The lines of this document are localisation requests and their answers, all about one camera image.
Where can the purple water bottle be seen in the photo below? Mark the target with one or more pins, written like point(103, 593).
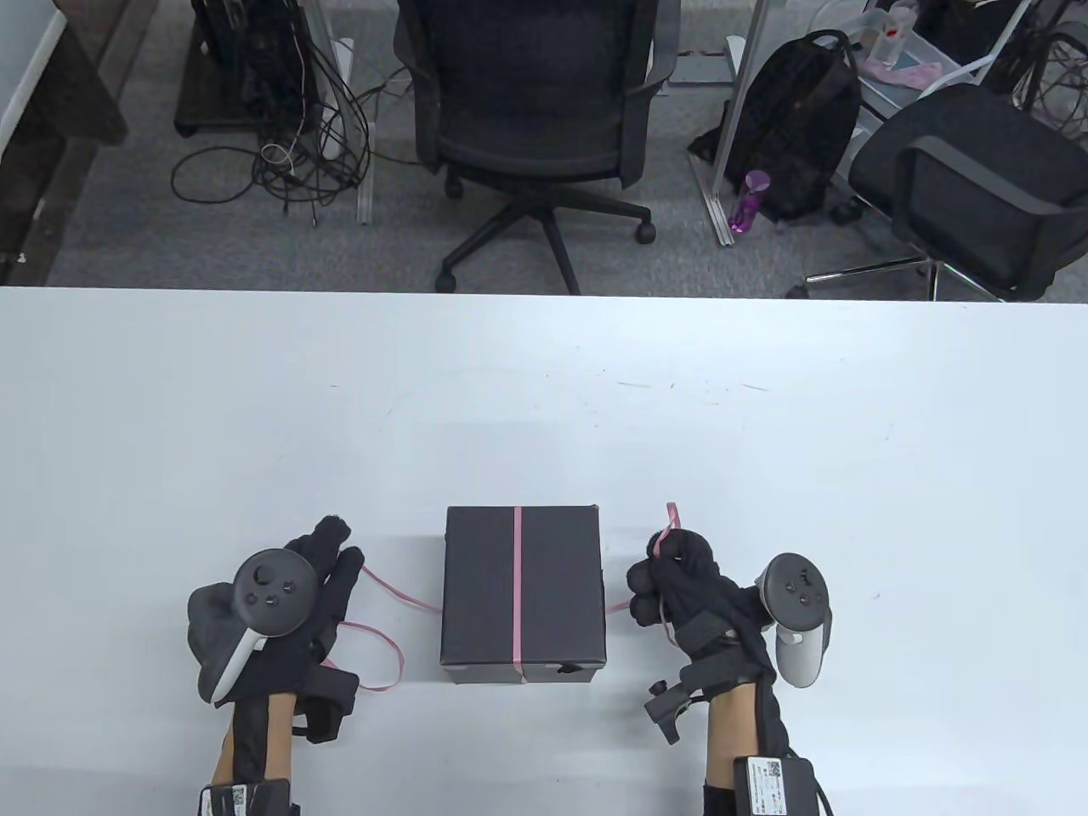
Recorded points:
point(748, 200)

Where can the black right forearm sensor box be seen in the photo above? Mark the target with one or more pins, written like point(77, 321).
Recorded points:
point(769, 786)

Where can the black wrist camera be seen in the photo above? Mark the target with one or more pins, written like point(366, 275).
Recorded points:
point(327, 705)
point(671, 705)

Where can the dark side desk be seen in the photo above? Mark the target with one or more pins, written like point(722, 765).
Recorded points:
point(59, 127)

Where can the black gift box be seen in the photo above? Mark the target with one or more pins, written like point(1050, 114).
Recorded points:
point(544, 676)

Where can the black mesh office chair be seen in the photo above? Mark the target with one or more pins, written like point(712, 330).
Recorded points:
point(535, 93)

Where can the person's left forearm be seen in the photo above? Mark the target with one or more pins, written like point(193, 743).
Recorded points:
point(255, 735)

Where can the person's right hand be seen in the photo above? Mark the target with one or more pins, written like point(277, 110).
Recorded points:
point(688, 586)

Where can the grey hand controller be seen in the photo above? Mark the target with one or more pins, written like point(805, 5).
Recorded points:
point(795, 595)
point(272, 591)

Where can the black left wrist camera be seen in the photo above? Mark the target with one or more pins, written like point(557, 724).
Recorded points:
point(327, 705)

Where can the black backpack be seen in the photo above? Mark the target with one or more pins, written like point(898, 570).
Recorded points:
point(799, 119)

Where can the pink cloth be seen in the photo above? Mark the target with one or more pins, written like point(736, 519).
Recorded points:
point(901, 75)

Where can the person's right forearm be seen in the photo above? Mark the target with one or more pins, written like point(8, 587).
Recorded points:
point(748, 722)

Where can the black left forearm sensor box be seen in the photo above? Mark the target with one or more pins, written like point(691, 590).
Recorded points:
point(246, 799)

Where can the white power strip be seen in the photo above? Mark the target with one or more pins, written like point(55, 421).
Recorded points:
point(338, 85)

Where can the black chair with grey armrests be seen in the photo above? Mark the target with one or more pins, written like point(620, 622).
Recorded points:
point(969, 170)

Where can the grey right hand controller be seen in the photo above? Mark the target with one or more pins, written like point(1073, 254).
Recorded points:
point(795, 595)

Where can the person's left hand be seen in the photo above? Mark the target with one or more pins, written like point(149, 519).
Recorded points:
point(331, 578)

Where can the black computer tower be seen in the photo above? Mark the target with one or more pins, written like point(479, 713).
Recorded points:
point(246, 68)

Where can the pink ribbon bow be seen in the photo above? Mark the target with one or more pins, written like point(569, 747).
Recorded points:
point(517, 586)

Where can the grey left hand controller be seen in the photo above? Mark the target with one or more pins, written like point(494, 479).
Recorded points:
point(272, 591)

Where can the black gift box lid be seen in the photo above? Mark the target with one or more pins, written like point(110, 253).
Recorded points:
point(561, 586)

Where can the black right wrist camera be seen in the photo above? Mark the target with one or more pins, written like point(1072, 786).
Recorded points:
point(671, 705)

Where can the clear plastic bin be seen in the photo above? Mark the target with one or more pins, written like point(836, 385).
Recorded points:
point(914, 51)

